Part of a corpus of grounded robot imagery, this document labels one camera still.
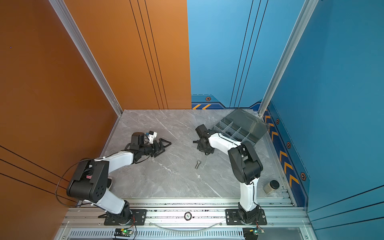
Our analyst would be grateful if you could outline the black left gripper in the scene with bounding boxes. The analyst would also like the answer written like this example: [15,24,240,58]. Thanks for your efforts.
[139,138,171,158]

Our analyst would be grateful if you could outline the silver hex bolt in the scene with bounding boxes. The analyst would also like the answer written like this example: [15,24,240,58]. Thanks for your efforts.
[195,161,201,170]

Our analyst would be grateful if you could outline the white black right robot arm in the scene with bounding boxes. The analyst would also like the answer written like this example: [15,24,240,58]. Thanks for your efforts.
[194,125,267,225]

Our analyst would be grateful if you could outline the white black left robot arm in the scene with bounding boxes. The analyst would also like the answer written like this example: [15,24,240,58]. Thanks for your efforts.
[67,138,172,226]

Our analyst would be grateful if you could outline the clear grey compartment organizer box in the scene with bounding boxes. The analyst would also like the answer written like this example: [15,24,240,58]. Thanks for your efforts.
[214,109,269,146]

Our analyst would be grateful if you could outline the small jar black lid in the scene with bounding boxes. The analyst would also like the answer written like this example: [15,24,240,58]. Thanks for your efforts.
[263,180,280,195]

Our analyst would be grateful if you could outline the green circuit board left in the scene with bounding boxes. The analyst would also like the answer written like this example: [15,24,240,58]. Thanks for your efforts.
[114,229,134,238]

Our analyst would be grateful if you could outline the green circuit board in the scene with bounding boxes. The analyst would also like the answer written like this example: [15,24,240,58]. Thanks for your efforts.
[243,228,265,240]
[114,229,134,238]

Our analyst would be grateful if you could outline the green circuit board right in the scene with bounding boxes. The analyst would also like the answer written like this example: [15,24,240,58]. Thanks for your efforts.
[243,228,265,240]

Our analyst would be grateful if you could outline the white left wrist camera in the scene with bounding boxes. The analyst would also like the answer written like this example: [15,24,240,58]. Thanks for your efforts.
[146,131,157,144]

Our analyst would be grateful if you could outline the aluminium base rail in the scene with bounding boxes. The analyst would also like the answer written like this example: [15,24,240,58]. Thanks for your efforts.
[55,195,316,240]

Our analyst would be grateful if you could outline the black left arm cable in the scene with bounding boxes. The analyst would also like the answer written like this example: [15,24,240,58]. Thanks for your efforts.
[55,158,94,208]

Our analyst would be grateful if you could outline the aluminium frame post left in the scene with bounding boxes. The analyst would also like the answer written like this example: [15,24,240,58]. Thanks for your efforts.
[49,0,123,117]

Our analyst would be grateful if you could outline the aluminium frame post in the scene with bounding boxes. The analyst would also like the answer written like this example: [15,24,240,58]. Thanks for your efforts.
[258,0,319,118]
[49,0,123,117]

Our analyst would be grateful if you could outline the aluminium frame post right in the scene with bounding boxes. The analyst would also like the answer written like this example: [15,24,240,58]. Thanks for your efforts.
[258,0,319,118]

